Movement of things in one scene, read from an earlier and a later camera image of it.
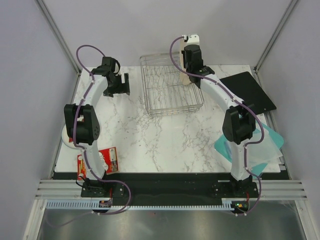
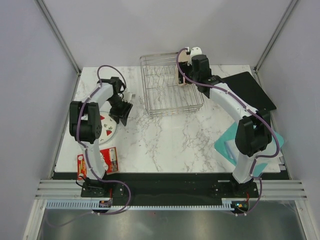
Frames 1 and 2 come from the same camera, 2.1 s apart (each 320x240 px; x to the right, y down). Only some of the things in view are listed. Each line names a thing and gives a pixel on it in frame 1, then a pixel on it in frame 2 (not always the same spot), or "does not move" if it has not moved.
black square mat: (243, 84) does not move
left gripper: (123, 88) -> (117, 115)
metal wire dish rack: (164, 92) does not move
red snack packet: (109, 158) does not move
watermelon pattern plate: (67, 140) -> (109, 127)
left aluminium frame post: (58, 35) does not move
